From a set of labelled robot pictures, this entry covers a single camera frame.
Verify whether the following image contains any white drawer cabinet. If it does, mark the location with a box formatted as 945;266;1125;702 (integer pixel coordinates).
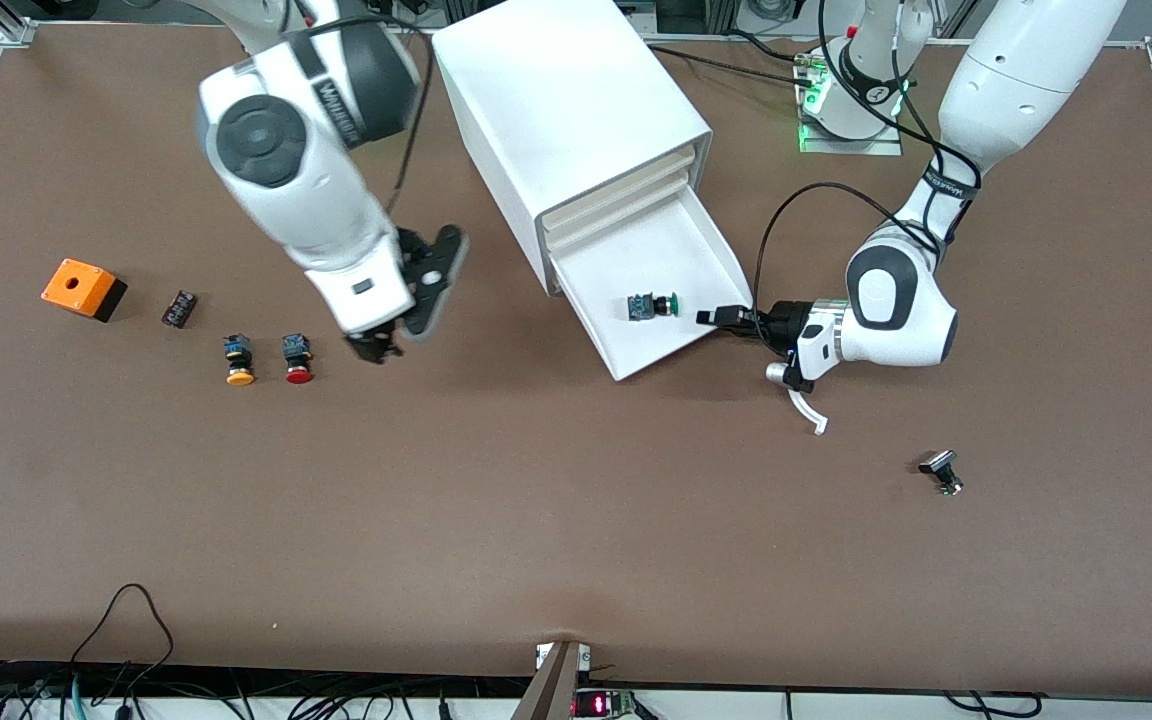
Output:
433;0;715;298

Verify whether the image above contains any white curved plastic bracket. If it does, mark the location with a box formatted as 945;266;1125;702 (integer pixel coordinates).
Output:
786;385;829;437

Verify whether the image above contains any orange and black button box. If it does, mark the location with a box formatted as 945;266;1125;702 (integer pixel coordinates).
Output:
41;258;129;323

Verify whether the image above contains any brown camera post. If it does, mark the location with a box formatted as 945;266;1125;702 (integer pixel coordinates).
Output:
511;640;582;720

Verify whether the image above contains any white plastic drawer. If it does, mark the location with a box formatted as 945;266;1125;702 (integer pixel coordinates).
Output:
539;143;712;236
548;185;755;383
544;165;709;256

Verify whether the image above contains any black looping cable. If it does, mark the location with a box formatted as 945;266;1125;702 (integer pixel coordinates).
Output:
69;584;177;696

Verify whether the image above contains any yellow mushroom push button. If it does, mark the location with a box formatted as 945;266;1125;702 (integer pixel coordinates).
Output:
223;335;257;387

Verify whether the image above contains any green mushroom push button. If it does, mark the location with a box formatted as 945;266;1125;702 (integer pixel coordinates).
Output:
628;292;682;323

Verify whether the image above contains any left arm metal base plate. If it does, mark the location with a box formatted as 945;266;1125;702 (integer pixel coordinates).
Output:
798;50;905;156

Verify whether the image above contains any red mushroom push button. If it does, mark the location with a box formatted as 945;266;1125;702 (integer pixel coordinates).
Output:
281;333;315;385

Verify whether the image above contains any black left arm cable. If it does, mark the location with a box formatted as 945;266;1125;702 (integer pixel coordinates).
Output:
751;0;982;341

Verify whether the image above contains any black cable on table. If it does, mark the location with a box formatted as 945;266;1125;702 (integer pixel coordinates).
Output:
648;44;809;83
716;28;817;65

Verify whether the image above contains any black-capped metal selector switch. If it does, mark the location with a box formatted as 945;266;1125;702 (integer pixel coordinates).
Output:
918;450;965;498

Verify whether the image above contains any device with red display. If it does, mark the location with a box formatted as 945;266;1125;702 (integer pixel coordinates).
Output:
571;688;639;720

